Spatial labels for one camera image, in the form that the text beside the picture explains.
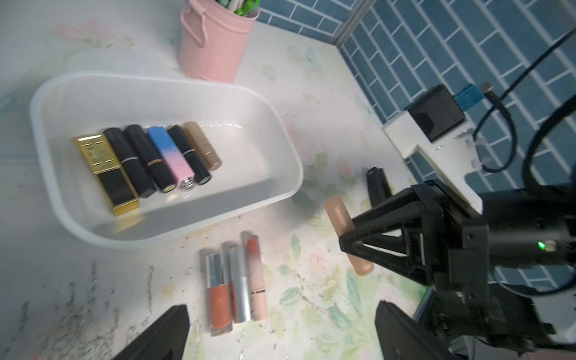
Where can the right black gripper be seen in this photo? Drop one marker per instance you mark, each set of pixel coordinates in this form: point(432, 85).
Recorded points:
point(516, 229)

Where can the white plastic storage box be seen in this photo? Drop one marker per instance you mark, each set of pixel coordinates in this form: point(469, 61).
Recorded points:
point(260, 165)

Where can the pens in cup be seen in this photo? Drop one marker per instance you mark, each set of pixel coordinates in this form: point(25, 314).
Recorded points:
point(242, 8)

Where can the floral table mat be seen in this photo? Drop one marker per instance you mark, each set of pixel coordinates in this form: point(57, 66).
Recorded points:
point(62, 298)

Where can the pink pen cup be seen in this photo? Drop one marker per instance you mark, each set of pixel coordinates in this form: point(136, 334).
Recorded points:
point(213, 41)

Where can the black lipstick front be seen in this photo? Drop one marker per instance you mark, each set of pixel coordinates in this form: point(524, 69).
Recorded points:
point(180, 138)

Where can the silver lip gloss tube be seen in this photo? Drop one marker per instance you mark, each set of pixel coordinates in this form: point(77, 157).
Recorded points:
point(240, 282)

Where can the blue pink lipstick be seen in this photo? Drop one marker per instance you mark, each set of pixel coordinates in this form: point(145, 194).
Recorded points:
point(178, 166)

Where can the silver gold lipstick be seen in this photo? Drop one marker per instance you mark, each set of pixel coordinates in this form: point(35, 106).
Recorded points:
point(202, 145)

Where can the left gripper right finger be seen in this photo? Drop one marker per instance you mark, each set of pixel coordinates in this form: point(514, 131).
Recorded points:
point(400, 337)

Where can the red lip gloss tube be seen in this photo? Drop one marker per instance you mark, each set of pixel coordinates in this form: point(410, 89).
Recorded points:
point(220, 314)

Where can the tan lipstick tube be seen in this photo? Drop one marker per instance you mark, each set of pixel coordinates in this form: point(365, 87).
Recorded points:
point(343, 224)

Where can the gold black lipstick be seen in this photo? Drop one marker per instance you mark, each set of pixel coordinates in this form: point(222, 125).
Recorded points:
point(107, 169)

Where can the pink lip gloss tube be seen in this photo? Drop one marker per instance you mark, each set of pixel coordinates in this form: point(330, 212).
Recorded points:
point(257, 280)

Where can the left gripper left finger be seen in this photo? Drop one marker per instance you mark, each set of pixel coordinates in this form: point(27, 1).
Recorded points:
point(164, 339)

